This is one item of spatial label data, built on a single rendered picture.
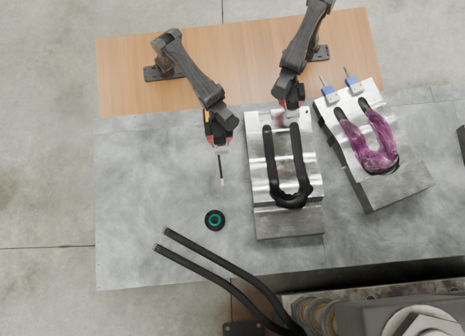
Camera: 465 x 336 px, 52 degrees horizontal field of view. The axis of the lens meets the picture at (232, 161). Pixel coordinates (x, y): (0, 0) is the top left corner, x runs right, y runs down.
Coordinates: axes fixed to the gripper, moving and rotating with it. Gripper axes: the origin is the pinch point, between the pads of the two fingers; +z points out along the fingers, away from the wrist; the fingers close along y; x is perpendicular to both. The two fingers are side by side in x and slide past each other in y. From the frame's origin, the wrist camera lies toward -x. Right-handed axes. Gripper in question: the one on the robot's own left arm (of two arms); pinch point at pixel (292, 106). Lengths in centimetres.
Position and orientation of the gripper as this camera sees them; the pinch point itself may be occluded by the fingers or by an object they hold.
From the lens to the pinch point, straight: 184.6
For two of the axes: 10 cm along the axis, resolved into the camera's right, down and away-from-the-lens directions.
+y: 9.9, -1.1, -1.3
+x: -0.2, -8.2, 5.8
